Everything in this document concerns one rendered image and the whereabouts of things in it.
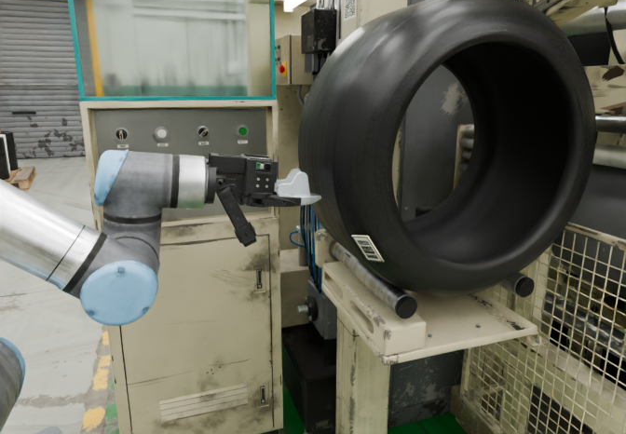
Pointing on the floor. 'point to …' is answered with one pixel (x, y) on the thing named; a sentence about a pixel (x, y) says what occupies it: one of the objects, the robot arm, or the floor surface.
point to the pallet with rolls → (13, 163)
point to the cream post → (362, 361)
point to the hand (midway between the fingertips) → (314, 200)
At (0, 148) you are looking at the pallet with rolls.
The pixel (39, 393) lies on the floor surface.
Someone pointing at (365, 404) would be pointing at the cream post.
